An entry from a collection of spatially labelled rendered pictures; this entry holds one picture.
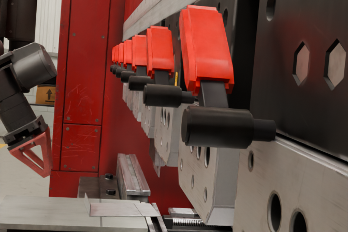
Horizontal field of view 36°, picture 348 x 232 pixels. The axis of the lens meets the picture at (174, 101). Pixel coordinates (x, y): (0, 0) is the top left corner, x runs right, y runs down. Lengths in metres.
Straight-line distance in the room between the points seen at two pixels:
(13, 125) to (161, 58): 0.56
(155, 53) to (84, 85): 1.38
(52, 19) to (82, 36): 6.18
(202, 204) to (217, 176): 0.04
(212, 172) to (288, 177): 0.14
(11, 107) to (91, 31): 0.89
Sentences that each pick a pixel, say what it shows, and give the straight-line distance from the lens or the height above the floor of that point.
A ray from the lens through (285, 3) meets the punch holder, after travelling 0.26.
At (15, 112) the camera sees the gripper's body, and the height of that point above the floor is 1.18.
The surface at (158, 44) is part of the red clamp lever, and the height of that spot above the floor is 1.30.
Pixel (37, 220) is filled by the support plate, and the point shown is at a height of 1.00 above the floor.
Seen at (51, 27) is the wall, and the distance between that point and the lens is 8.01.
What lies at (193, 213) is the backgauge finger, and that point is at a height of 1.00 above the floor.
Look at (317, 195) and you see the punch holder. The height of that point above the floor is 1.24.
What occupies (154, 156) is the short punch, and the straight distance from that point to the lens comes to 0.96.
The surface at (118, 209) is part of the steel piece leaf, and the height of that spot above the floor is 1.00.
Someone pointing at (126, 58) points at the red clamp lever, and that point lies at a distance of 0.86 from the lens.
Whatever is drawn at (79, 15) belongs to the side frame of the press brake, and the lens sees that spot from 1.84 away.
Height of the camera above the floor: 1.28
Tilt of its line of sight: 4 degrees down
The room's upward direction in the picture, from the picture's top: 5 degrees clockwise
